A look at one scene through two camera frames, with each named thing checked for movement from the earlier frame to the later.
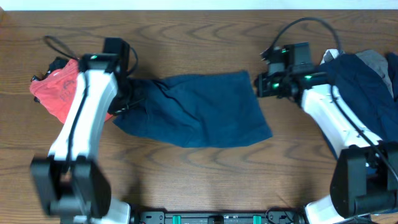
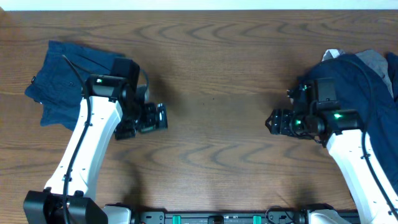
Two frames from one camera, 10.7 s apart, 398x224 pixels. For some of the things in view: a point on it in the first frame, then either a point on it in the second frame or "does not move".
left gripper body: x=123 y=101 -> x=158 y=117
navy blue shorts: x=198 y=110 -> x=56 y=87
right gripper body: x=271 y=86 -> x=294 y=124
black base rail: x=277 y=216 does not move
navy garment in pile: x=364 y=93 does not move
